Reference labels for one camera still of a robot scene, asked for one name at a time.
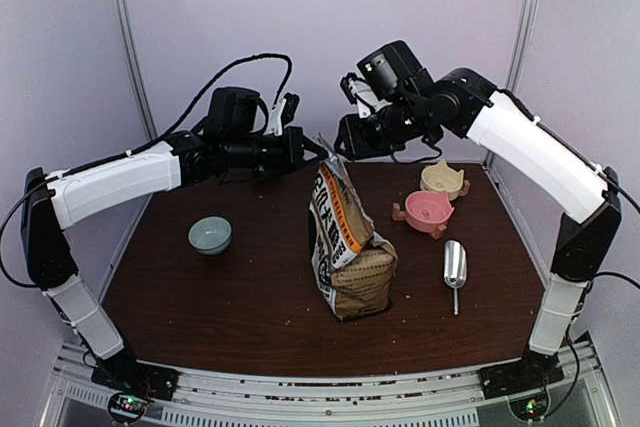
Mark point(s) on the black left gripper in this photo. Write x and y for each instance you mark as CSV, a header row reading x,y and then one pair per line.
x,y
296,141

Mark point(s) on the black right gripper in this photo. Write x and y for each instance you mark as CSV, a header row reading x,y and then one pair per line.
x,y
357,147

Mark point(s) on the brown dog food bag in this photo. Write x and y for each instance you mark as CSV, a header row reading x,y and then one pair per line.
x,y
352,263

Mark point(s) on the silver metal food scoop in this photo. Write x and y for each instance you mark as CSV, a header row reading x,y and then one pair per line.
x,y
455,269

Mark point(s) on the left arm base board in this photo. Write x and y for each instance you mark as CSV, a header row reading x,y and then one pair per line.
x,y
126,408

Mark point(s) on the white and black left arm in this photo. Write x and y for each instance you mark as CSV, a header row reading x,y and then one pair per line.
x,y
60,209

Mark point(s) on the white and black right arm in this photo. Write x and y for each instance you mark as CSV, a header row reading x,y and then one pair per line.
x,y
471,107

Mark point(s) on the right arm base board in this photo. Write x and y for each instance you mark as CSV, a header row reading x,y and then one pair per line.
x,y
530,408

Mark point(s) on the cream cat-ear pet bowl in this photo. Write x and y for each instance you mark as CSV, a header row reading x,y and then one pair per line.
x,y
440,177

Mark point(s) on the pink cat-ear pet bowl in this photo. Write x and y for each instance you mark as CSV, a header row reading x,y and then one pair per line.
x,y
427,211

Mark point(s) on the light green ceramic bowl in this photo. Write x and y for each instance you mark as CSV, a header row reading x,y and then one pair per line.
x,y
210,235

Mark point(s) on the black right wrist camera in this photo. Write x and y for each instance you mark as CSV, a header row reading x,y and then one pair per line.
x,y
359,93

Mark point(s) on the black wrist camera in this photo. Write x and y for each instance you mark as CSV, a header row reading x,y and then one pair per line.
x,y
281,114
359,93

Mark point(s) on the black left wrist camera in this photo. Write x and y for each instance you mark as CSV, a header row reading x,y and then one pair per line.
x,y
281,114

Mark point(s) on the right aluminium table rail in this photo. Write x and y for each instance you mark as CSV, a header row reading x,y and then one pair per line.
x,y
535,215

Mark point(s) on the right aluminium corner post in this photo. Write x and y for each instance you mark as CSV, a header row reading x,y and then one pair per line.
x,y
524,31

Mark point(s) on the aluminium corner post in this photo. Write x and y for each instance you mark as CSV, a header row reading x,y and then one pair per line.
x,y
524,31
133,67

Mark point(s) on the aluminium front frame rail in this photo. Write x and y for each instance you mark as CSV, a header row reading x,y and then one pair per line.
x,y
453,397

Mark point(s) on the left aluminium corner post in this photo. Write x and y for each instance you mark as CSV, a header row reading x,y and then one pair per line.
x,y
133,67

